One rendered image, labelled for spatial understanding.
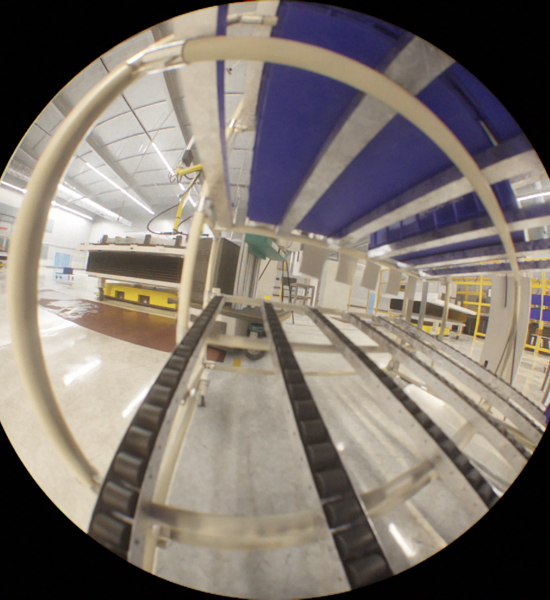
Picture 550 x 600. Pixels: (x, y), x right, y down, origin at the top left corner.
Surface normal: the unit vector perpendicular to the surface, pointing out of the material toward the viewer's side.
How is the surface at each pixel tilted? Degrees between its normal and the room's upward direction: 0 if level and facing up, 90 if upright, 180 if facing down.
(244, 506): 0
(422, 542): 0
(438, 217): 90
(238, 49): 171
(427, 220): 90
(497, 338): 90
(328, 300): 90
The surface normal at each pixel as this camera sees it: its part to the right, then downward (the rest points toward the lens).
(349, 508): 0.17, -0.96
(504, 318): -0.98, -0.14
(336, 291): 0.13, 0.07
